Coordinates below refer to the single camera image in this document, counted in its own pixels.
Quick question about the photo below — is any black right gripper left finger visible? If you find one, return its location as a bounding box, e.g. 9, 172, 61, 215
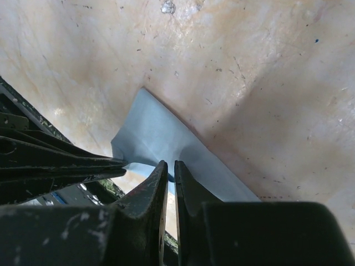
1, 161, 168, 265

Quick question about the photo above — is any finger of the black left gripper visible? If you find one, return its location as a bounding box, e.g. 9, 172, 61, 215
1, 168, 126, 205
1, 128, 127, 172

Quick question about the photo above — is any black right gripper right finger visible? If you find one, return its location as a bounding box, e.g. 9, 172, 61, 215
174, 161, 354, 265

